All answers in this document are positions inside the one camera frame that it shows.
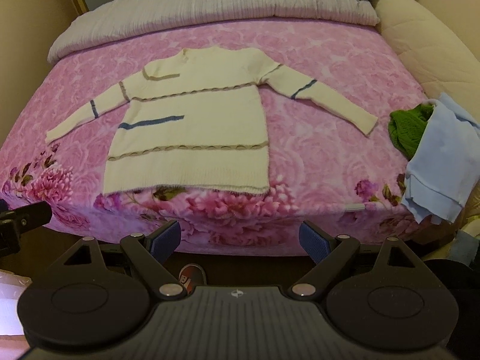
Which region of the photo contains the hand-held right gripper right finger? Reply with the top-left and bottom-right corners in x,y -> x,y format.
288,220 -> 422,301

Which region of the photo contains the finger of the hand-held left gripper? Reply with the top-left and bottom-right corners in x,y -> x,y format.
0,202 -> 52,233

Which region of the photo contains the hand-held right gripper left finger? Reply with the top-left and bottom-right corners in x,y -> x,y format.
60,220 -> 187,301

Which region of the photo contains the white striped knit sweater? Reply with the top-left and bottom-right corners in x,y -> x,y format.
45,47 -> 379,196

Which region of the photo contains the red patterned slipper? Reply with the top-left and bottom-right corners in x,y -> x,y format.
179,263 -> 208,295

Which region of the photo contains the translucent plastic bag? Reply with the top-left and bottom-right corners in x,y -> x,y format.
0,269 -> 34,340

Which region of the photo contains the pink floral blanket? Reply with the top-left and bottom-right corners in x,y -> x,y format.
0,20 -> 432,256

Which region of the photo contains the green knit garment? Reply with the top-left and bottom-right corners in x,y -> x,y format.
388,103 -> 436,158

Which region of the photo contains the light blue garment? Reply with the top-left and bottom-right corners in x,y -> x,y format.
401,93 -> 480,224

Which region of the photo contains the blue cloth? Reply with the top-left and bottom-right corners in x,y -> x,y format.
455,229 -> 480,267

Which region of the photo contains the black garment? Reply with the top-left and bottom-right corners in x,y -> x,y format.
422,257 -> 480,346

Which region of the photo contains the long white bolster cushion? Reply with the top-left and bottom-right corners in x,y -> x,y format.
375,0 -> 480,121

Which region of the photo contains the grey ribbed quilt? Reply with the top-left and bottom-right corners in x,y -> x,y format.
47,0 -> 379,64

